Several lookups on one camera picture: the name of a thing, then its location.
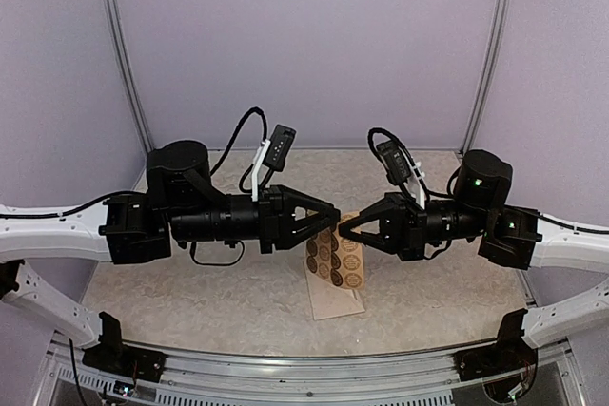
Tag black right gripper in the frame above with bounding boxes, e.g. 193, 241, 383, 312
339, 190, 490, 261

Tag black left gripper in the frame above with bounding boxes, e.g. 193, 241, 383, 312
169, 184, 342, 256

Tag brown seal sticker sheet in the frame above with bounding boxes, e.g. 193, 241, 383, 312
305, 228, 365, 290

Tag pink envelope with cream flap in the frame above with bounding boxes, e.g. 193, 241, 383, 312
304, 267, 365, 321

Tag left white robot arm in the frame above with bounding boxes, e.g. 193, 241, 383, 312
1, 140, 341, 373

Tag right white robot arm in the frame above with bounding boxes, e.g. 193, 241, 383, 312
338, 141, 608, 273

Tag black left camera cable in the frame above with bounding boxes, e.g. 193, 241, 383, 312
208, 106, 270, 193

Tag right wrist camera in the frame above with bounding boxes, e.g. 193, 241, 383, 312
377, 141, 417, 186

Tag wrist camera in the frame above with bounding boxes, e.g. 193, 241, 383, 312
263, 125, 296, 172
377, 141, 417, 186

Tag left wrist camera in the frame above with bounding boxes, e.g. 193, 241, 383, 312
263, 125, 296, 172

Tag front aluminium rail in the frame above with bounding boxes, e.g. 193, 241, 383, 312
45, 324, 586, 406

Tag right aluminium frame post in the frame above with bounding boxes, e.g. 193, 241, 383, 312
460, 0, 511, 155

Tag aluminium frame post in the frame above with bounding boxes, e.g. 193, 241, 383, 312
460, 0, 511, 155
103, 0, 154, 154

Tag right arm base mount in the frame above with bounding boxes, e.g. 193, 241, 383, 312
453, 345, 538, 382

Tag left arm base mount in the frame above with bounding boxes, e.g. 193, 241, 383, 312
83, 344, 167, 383

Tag left aluminium frame post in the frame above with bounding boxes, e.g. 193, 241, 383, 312
103, 0, 154, 154

